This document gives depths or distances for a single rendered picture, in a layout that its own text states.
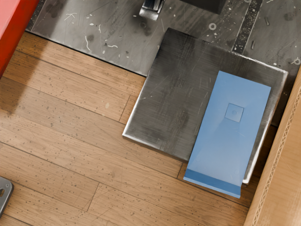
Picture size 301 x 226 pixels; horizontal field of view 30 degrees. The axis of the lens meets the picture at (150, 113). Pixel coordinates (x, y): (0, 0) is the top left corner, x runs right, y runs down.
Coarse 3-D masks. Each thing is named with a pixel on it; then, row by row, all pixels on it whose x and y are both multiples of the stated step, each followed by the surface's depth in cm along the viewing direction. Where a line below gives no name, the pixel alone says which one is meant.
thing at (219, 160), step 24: (216, 96) 72; (240, 96) 72; (264, 96) 72; (216, 120) 71; (240, 120) 71; (216, 144) 70; (240, 144) 70; (192, 168) 70; (216, 168) 70; (240, 168) 70; (240, 192) 67
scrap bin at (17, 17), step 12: (0, 0) 78; (12, 0) 78; (24, 0) 73; (36, 0) 77; (0, 12) 77; (12, 12) 71; (24, 12) 74; (0, 24) 77; (12, 24) 72; (24, 24) 76; (0, 36) 70; (12, 36) 74; (0, 48) 71; (12, 48) 75; (0, 60) 73; (0, 72) 74
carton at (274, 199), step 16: (288, 112) 69; (288, 128) 66; (272, 144) 72; (288, 144) 72; (272, 160) 66; (288, 160) 72; (272, 176) 65; (288, 176) 71; (256, 192) 70; (272, 192) 71; (288, 192) 71; (256, 208) 64; (272, 208) 70; (288, 208) 70; (256, 224) 70; (272, 224) 70; (288, 224) 70
